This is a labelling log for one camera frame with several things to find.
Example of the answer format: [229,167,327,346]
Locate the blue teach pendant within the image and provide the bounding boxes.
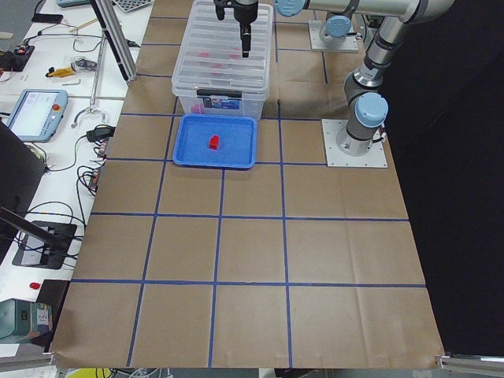
[6,89,69,143]

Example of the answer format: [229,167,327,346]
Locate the black box latch handle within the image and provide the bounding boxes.
[196,88,242,99]

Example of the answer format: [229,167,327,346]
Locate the brown paper table cover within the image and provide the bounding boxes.
[52,1,443,369]

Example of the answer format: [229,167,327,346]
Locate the silver hex key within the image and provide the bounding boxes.
[61,78,82,87]

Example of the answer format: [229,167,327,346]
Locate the wooden chopsticks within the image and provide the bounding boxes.
[69,18,98,33]

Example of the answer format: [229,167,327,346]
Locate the clear plastic storage box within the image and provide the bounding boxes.
[178,94,267,120]

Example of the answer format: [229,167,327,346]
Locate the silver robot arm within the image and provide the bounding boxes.
[321,13,362,40]
[274,1,454,157]

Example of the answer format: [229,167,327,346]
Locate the aluminium frame post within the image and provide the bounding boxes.
[90,0,137,83]

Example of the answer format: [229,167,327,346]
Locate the red block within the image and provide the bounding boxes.
[208,135,220,150]

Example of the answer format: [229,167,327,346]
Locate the clear plastic box lid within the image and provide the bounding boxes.
[172,1,273,102]

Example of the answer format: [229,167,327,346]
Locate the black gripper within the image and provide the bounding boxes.
[234,0,258,58]

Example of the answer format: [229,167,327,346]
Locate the black power adapter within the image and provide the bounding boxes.
[86,124,116,143]

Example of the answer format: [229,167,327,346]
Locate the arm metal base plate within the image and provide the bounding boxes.
[308,20,359,54]
[321,119,388,169]

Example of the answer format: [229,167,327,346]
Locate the black monitor stand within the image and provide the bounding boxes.
[1,124,77,269]

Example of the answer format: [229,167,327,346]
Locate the blue plastic tray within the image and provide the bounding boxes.
[172,114,258,169]

